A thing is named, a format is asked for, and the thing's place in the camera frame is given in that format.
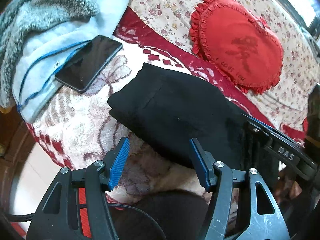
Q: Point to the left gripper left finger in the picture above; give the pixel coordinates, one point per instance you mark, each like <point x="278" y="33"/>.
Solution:
<point x="58" y="214"/>

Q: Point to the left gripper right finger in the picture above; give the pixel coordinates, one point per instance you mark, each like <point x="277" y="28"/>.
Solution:
<point x="241" y="205"/>

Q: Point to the black pants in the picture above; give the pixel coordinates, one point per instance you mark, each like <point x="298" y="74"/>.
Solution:
<point x="166" y="108"/>

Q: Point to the red and white plush blanket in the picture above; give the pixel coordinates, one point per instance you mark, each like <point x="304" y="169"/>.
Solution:
<point x="76" y="129"/>

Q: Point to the red heart-shaped pillow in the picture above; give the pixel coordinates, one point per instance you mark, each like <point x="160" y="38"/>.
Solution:
<point x="240" y="44"/>

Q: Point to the black smartphone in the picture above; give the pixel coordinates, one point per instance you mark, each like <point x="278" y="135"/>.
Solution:
<point x="84" y="66"/>

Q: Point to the light blue fleece jacket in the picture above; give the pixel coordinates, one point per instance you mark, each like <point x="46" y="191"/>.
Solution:
<point x="38" y="37"/>

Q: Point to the floral bed sheet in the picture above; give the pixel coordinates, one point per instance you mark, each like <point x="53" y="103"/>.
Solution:
<point x="285" y="104"/>

